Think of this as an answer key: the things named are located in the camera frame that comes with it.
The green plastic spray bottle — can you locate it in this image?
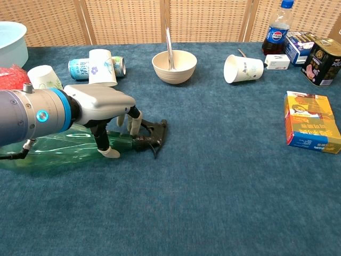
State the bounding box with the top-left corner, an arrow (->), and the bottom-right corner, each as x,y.
0,119 -> 168,174

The paper cup blue flower print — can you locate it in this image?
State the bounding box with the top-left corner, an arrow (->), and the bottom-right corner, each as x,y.
87,49 -> 118,87

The wicker folding screen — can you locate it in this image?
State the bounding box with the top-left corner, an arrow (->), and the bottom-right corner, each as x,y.
0,0 -> 341,47

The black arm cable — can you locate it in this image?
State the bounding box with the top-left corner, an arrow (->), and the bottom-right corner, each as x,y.
0,139 -> 36,161

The paper cup teal flower print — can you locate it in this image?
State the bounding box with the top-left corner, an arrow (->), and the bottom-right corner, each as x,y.
223,54 -> 265,84

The blue white carton box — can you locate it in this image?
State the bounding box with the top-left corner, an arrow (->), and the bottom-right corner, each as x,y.
283,30 -> 320,67

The blue white beverage can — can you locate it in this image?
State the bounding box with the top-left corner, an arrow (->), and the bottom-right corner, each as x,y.
68,56 -> 126,82

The metal spoon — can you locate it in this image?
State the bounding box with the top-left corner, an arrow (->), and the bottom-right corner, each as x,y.
165,27 -> 178,72

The Pepsi cola bottle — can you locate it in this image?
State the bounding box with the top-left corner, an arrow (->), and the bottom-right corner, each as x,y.
261,0 -> 295,56

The blue tablecloth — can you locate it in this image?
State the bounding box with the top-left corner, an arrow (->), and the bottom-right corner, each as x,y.
0,42 -> 341,256

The yellow orange food box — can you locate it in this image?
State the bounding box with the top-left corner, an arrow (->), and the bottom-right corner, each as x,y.
283,90 -> 341,155

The beige ribbed bowl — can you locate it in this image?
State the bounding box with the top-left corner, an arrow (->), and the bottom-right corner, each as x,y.
151,50 -> 198,85

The paper cup green leaf print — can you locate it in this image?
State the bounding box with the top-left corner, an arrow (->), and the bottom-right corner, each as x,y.
27,65 -> 64,90

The light blue plastic basin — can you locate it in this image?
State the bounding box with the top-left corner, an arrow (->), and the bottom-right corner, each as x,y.
0,21 -> 29,69

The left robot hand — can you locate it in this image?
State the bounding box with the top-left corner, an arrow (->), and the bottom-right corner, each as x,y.
63,84 -> 143,159

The small white box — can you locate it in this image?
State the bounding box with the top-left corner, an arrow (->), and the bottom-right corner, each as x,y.
264,54 -> 291,70

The black gold tin can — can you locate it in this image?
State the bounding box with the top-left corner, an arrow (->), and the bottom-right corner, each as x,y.
301,37 -> 341,87

